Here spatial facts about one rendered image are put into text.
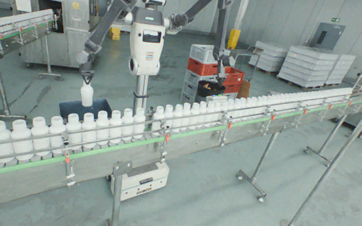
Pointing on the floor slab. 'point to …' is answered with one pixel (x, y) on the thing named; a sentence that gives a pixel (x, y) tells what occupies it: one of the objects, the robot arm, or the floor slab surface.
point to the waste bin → (202, 92)
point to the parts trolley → (243, 59)
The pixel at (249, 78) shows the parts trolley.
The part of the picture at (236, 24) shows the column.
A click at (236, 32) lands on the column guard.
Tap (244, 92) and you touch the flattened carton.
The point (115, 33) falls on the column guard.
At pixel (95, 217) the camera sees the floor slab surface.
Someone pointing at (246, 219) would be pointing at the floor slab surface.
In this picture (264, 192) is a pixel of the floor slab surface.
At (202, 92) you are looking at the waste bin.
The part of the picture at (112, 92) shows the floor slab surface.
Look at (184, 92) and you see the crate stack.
